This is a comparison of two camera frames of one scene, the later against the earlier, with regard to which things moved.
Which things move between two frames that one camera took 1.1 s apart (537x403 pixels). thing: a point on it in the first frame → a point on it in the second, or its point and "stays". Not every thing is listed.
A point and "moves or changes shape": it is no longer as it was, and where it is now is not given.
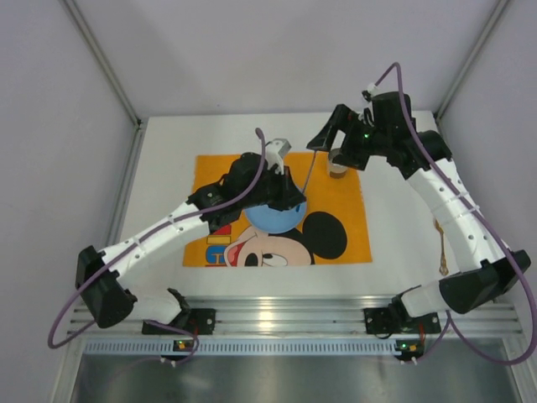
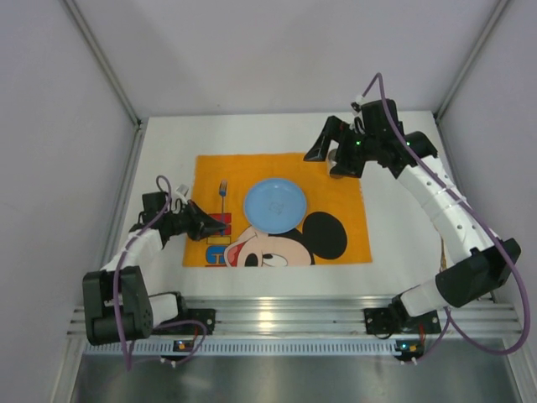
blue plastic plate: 272,220 stays
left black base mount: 197,321 stays
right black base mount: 397,320 stays
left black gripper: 287,193 → 187,221
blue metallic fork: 310,172 moves or changes shape
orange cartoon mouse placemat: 333,230 stays
